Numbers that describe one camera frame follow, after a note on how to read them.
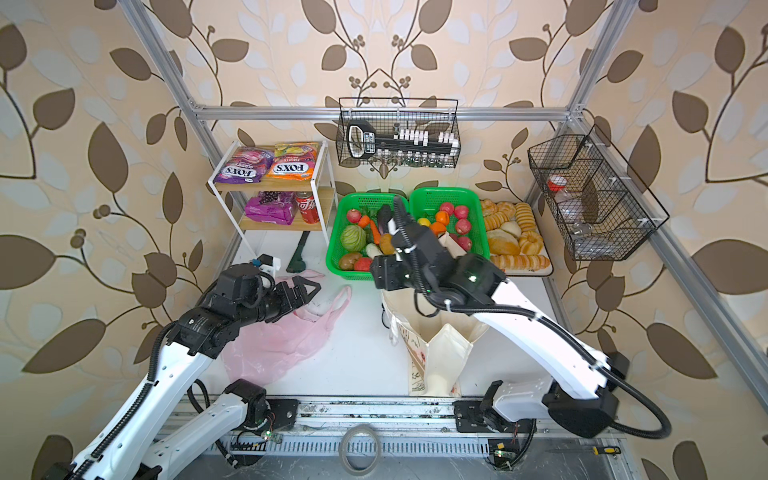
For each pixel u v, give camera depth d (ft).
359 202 3.77
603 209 2.40
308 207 2.91
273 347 2.78
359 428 2.45
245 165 2.74
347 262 3.23
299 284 2.11
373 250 3.34
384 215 3.57
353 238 3.34
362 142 2.77
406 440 2.35
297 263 3.38
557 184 2.65
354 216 3.65
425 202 3.90
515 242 3.43
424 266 1.44
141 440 1.30
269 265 2.19
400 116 2.97
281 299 2.07
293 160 2.74
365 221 3.70
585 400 1.27
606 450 2.28
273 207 3.02
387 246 3.28
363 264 3.18
